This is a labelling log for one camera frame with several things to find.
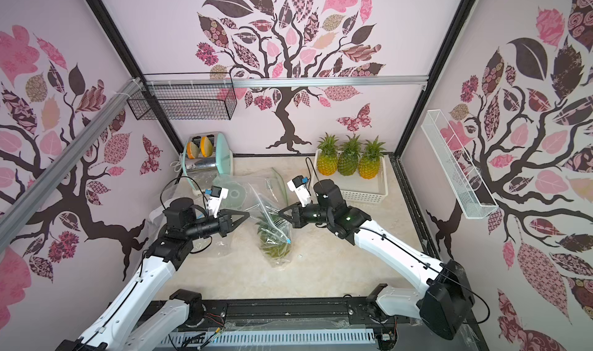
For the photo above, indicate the black wire wall basket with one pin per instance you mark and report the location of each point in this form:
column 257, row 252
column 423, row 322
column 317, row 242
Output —
column 202, row 99

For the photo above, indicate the mint green toaster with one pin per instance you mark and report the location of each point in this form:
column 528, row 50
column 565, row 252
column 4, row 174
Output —
column 205, row 157

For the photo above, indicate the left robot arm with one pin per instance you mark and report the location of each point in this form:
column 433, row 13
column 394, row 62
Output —
column 120, row 326

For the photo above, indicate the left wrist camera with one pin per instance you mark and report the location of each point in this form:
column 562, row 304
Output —
column 214, row 197

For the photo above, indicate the green-zip bag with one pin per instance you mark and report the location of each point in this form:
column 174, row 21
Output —
column 247, row 193

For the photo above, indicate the aluminium rail back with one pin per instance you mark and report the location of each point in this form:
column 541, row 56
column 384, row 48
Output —
column 295, row 82

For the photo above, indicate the white plastic basket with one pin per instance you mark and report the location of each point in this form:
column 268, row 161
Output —
column 355, row 188

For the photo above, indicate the white vent strip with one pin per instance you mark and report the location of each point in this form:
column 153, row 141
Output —
column 259, row 339

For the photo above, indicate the aluminium rail left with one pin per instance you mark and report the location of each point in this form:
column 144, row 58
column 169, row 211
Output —
column 25, row 207

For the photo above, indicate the zip bag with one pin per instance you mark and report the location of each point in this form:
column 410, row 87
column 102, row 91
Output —
column 263, row 205

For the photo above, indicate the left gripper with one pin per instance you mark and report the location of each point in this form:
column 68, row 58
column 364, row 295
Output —
column 225, row 224

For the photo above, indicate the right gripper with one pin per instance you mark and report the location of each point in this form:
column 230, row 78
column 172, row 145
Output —
column 299, row 214

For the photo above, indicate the pineapple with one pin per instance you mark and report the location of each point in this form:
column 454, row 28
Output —
column 349, row 156
column 328, row 157
column 274, row 238
column 369, row 164

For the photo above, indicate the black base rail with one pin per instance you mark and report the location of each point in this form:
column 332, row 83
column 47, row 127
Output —
column 346, row 312

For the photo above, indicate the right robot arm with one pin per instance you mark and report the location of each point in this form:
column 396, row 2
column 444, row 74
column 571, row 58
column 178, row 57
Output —
column 441, row 296

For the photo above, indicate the aluminium rail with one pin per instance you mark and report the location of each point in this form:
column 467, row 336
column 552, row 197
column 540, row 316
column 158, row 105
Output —
column 25, row 207
column 295, row 82

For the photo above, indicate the white wire wall shelf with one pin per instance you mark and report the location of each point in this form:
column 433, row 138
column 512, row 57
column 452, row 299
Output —
column 448, row 140

